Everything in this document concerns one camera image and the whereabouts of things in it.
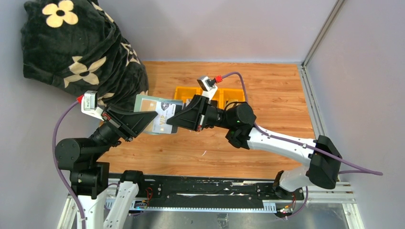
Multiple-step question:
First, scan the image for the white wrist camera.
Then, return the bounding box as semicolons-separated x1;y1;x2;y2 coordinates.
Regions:
79;91;103;120
197;75;223;100

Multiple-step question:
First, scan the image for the aluminium frame rail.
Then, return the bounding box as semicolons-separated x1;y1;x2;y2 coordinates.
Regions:
298;0;346;137

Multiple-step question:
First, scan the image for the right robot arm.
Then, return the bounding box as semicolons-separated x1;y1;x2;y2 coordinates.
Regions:
167;95;342;192

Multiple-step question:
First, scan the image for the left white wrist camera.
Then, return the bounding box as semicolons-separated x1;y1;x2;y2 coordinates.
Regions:
79;91;103;120

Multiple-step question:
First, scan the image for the yellow three-compartment bin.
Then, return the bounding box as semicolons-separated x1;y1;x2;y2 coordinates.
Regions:
174;86;245;109

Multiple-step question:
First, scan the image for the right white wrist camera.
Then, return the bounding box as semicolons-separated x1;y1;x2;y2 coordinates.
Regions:
197;75;223;100

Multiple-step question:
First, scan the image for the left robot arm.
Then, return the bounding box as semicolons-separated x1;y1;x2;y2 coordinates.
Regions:
54;107;158;229

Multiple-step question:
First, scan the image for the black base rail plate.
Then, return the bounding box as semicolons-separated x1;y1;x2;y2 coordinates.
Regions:
138;175;305;209

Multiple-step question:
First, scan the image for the white VIP card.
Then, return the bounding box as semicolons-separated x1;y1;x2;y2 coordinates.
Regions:
151;101;177;134

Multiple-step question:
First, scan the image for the black floral plush blanket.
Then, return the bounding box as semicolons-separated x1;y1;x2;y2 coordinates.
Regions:
21;0;149;111

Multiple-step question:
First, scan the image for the green card holder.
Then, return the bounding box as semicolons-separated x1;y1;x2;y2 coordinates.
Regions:
133;94;185;136

